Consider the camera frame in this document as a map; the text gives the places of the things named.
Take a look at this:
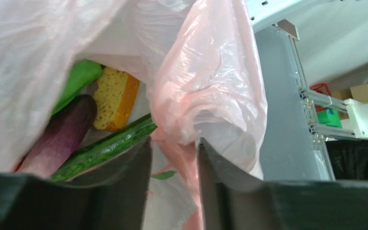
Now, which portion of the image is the green pepper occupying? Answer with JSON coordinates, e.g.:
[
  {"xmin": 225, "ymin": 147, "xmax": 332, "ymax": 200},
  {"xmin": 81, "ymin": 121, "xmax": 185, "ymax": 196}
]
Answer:
[{"xmin": 51, "ymin": 59, "xmax": 103, "ymax": 115}]

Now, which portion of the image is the purple eggplant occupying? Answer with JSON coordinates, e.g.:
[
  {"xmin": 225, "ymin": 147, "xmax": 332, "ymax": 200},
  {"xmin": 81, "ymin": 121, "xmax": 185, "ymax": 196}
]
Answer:
[{"xmin": 18, "ymin": 94, "xmax": 97, "ymax": 178}]

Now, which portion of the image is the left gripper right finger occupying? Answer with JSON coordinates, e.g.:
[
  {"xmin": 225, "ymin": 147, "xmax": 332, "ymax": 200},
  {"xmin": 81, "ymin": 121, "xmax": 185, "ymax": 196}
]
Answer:
[{"xmin": 198, "ymin": 138, "xmax": 368, "ymax": 230}]

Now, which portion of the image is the brown bread slice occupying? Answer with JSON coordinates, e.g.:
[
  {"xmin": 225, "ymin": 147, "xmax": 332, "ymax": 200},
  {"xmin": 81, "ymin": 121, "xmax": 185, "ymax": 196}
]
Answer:
[{"xmin": 93, "ymin": 67, "xmax": 140, "ymax": 132}]

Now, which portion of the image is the pink plastic grocery bag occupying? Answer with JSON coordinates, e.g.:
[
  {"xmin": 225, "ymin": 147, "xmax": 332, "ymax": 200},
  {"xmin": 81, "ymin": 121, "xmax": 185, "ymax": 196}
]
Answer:
[{"xmin": 0, "ymin": 0, "xmax": 267, "ymax": 230}]

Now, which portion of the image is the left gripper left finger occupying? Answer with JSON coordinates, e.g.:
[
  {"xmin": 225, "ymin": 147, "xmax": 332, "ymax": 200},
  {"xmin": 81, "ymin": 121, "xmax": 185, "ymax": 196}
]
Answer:
[{"xmin": 0, "ymin": 137, "xmax": 152, "ymax": 230}]

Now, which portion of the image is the aluminium frame structure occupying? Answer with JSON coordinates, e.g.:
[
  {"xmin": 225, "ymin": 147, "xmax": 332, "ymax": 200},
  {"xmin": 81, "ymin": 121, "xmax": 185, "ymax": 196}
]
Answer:
[{"xmin": 246, "ymin": 0, "xmax": 368, "ymax": 180}]

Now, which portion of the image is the green cucumber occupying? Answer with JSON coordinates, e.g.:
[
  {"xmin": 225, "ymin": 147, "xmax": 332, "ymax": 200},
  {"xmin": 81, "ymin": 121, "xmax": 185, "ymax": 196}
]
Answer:
[{"xmin": 50, "ymin": 114, "xmax": 157, "ymax": 181}]

